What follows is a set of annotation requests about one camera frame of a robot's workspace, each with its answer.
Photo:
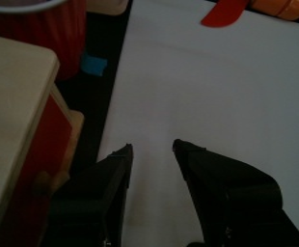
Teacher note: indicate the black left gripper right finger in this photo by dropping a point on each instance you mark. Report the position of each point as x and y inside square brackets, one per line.
[238, 199]

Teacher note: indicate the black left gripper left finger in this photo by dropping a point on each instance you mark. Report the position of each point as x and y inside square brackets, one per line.
[93, 199]

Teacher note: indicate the white cutting board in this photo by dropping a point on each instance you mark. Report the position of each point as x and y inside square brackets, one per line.
[217, 90]

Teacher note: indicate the red wooden drawer box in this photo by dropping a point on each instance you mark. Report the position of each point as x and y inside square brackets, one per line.
[15, 106]

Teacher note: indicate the blue tape patch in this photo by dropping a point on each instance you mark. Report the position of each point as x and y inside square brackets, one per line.
[94, 65]

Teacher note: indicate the red plastic cup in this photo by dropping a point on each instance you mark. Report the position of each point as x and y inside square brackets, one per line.
[54, 29]

